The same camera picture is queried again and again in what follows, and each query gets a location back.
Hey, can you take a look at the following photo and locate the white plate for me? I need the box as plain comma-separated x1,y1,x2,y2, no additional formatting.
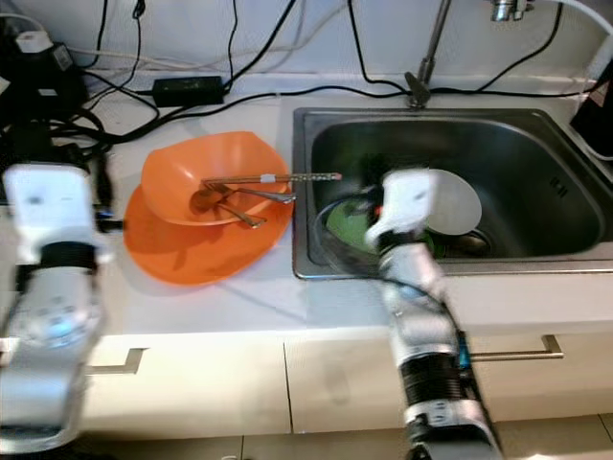
424,169,484,237

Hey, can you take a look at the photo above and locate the patterned chopstick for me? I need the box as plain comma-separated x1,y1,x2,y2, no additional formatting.
203,175,344,187
203,172,344,183

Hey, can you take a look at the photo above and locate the orange plastic plate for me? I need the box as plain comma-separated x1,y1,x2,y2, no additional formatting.
124,182,294,287

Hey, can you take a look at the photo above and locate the orange plastic bowl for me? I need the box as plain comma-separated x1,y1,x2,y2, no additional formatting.
140,130,294,229

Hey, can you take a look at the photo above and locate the green plate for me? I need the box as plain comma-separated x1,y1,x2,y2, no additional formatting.
324,199,392,255

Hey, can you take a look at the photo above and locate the metal spoon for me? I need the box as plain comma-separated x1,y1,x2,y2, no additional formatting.
211,198,269,231
189,185,299,216

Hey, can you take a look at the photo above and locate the stainless steel sink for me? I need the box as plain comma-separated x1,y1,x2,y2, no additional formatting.
292,107,613,281

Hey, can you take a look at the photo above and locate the metal faucet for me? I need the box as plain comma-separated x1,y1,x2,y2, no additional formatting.
404,0,539,108

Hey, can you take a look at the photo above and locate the black power adapter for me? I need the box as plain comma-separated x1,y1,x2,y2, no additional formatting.
150,75,227,108

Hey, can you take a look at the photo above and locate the black appliance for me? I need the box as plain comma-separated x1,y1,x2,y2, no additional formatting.
570,75,613,159

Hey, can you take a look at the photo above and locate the black power strip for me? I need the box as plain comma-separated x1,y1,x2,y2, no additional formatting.
0,105,102,172

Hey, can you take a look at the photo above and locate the black charger block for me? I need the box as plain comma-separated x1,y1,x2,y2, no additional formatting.
0,34,89,116

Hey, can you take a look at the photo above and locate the small white plug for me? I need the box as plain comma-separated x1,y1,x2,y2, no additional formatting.
14,29,54,54

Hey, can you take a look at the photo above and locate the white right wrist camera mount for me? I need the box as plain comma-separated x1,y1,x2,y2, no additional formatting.
374,169,435,253

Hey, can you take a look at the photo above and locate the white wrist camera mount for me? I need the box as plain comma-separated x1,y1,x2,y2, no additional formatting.
374,169,435,253
3,163,108,266

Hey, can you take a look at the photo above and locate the black cable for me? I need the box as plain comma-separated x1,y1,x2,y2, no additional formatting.
224,0,240,80
218,0,300,87
345,0,411,99
431,3,566,97
86,84,600,145

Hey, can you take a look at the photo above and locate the metal drawer handle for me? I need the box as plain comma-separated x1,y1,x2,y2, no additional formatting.
96,349,146,376
474,335,564,363

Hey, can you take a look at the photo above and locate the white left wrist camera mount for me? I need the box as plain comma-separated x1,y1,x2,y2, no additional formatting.
3,163,108,266

